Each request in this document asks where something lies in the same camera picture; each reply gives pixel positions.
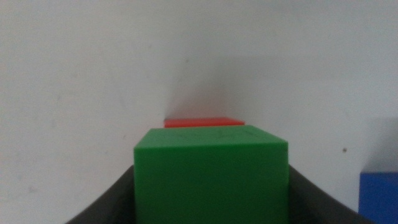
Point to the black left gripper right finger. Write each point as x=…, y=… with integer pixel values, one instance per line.
x=311, y=205

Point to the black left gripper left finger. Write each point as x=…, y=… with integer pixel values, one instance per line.
x=115, y=202

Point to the blue cube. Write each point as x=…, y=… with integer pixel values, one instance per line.
x=379, y=199

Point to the green cube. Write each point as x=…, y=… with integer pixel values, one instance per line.
x=211, y=180

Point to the red cube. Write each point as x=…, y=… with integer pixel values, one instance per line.
x=202, y=122

